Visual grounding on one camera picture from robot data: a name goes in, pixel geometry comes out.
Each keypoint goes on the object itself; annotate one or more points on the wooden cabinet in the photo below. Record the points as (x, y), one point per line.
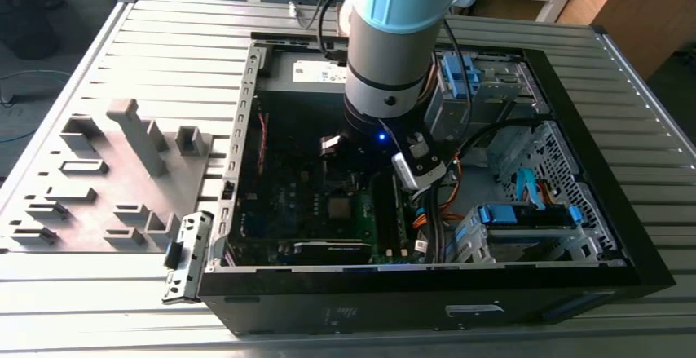
(642, 7)

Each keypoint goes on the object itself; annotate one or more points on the grey metal disk bay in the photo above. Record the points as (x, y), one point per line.
(545, 237)

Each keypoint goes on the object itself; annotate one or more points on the hard disk in blue carrier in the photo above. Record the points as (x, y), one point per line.
(538, 217)

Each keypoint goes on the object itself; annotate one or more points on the black RAM slot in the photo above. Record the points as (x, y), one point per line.
(385, 219)
(391, 219)
(378, 219)

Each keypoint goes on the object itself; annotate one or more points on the white barcode tag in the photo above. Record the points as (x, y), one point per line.
(423, 246)

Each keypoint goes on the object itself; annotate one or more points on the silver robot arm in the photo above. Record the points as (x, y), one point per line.
(391, 40)

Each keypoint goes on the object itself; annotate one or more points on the green motherboard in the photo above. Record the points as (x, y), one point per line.
(305, 219)

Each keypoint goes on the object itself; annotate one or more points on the blue plastic bay latch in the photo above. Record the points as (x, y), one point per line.
(454, 72)

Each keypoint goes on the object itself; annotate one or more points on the black PC case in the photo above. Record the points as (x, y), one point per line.
(381, 301)

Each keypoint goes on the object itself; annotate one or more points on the grey metal drive cage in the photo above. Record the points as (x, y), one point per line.
(501, 89)

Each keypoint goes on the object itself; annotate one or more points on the grey box wrist camera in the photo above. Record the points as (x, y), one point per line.
(334, 52)

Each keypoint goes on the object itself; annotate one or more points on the grey hinged slot bracket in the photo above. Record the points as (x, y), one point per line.
(191, 260)

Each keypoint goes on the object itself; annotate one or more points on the black graphics card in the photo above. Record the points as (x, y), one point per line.
(333, 252)

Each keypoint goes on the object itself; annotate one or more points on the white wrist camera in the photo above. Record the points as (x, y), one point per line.
(422, 172)

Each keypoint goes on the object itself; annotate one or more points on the CPU socket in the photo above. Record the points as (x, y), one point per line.
(342, 220)

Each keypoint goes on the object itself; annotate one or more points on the grey power supply unit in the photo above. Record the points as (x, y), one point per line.
(283, 72)

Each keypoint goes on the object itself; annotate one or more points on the grey parts rack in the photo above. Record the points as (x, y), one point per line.
(137, 195)

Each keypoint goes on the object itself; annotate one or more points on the silver CPU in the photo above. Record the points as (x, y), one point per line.
(341, 208)

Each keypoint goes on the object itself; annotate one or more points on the black waste bin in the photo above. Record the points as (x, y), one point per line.
(33, 36)

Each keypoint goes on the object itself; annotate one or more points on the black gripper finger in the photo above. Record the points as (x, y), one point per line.
(331, 146)

